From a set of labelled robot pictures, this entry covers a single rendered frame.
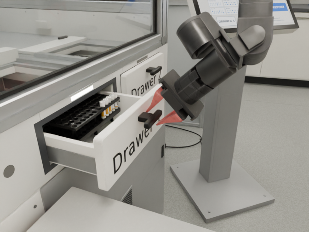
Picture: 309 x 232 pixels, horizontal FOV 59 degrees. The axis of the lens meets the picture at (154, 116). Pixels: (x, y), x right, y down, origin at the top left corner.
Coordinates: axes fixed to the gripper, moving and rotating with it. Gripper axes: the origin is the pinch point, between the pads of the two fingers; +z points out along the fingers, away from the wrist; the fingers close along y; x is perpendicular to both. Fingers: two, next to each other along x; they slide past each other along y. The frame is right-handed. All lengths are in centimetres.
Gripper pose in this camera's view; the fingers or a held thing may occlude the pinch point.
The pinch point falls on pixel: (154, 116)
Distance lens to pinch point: 59.2
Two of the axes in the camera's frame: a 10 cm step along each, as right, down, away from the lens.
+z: -6.6, 5.1, 5.5
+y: -6.5, -7.5, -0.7
